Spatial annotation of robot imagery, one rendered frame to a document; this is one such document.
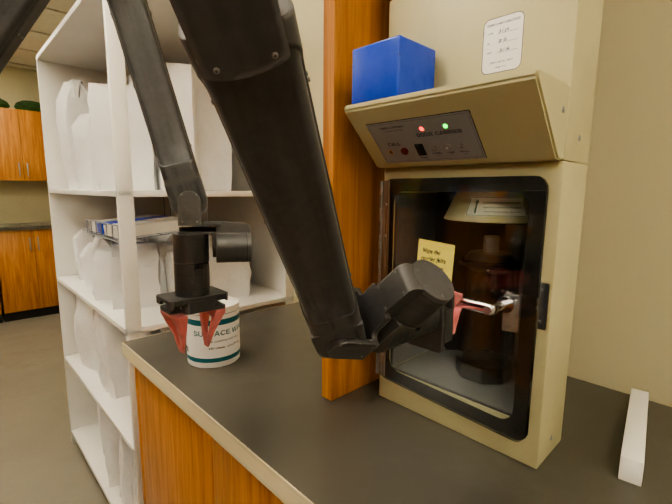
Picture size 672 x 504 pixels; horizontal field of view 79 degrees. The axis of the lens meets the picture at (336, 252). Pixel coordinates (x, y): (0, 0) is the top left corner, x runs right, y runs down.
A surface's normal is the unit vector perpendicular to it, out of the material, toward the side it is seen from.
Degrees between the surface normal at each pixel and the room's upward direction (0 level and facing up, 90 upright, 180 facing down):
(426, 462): 0
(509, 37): 90
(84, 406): 90
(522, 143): 135
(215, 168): 93
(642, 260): 90
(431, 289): 44
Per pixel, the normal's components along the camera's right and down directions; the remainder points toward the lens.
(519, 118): -0.52, 0.77
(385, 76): -0.72, 0.10
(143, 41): 0.36, 0.07
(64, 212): 0.69, 0.11
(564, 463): 0.01, -0.99
